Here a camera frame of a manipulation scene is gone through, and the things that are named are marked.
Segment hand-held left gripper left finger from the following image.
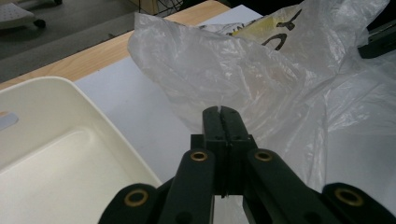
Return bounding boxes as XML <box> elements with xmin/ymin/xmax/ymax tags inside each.
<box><xmin>190</xmin><ymin>105</ymin><xmax>226</xmax><ymax>197</ymax></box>

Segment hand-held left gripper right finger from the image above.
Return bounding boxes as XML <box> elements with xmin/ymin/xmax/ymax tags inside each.
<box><xmin>221</xmin><ymin>105</ymin><xmax>258</xmax><ymax>197</ymax></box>

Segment clear plastic smiley bag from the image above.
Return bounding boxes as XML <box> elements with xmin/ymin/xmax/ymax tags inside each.
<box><xmin>127</xmin><ymin>0</ymin><xmax>396</xmax><ymax>224</ymax></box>

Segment white plastic bin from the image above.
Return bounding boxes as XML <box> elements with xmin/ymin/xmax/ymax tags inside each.
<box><xmin>0</xmin><ymin>76</ymin><xmax>163</xmax><ymax>224</ymax></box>

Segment white table sheet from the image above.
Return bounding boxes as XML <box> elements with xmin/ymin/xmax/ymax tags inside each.
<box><xmin>74</xmin><ymin>4</ymin><xmax>396</xmax><ymax>224</ymax></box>

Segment white chair base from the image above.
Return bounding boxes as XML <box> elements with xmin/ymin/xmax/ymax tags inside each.
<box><xmin>0</xmin><ymin>0</ymin><xmax>64</xmax><ymax>31</ymax></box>

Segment black hanging cables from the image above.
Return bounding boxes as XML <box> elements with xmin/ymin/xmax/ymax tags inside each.
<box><xmin>138</xmin><ymin>0</ymin><xmax>191</xmax><ymax>17</ymax></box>

